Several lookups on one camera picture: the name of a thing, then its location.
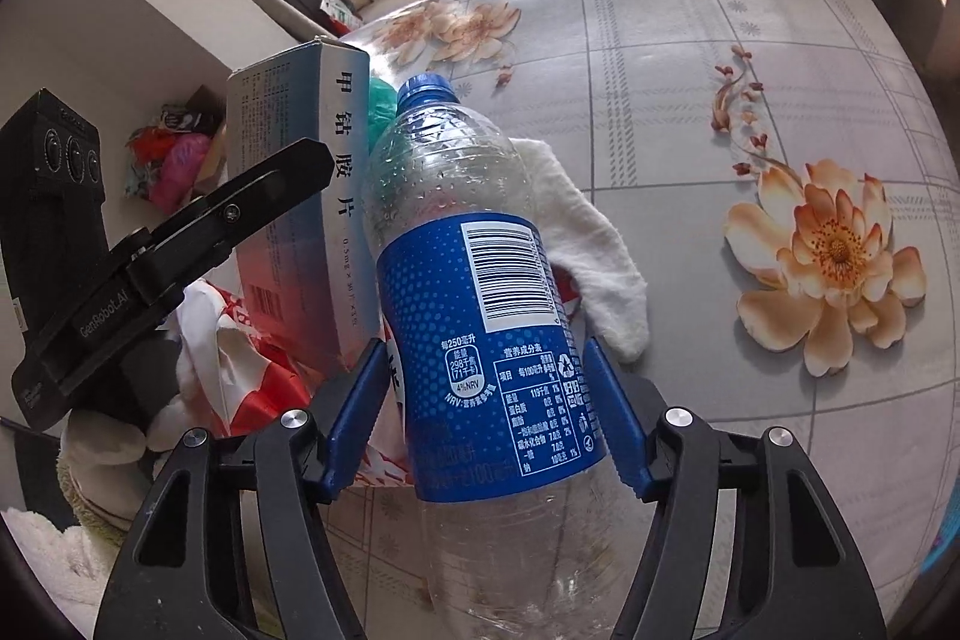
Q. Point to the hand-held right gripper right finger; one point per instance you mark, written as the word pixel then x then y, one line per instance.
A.
pixel 611 422

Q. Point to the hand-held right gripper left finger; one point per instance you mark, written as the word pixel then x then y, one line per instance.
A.
pixel 352 415

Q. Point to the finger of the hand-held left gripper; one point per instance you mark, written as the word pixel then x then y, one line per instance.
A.
pixel 247 197

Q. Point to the blue and white medicine box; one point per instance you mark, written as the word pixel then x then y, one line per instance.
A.
pixel 292 108

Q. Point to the red and white tissue pack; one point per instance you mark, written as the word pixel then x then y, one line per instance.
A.
pixel 255 377

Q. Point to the green plastic bag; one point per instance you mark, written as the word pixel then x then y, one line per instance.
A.
pixel 379 108

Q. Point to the clear bottle with blue label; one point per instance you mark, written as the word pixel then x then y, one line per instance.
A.
pixel 465 197

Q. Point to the pink plastic bag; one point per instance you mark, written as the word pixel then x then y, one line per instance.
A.
pixel 180 168

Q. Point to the white cloth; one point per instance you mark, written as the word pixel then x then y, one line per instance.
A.
pixel 592 250

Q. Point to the floral tablecloth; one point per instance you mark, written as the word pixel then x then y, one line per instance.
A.
pixel 675 85

